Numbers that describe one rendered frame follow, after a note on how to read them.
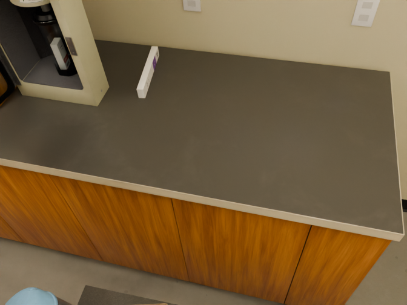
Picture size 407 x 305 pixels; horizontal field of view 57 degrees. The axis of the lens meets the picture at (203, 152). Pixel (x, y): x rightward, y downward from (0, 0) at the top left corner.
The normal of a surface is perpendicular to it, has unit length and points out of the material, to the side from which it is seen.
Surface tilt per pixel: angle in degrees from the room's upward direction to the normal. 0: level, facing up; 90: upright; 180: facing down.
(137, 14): 90
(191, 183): 0
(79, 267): 0
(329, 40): 90
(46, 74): 0
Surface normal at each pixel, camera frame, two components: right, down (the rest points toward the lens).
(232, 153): -0.05, -0.63
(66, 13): 0.97, 0.16
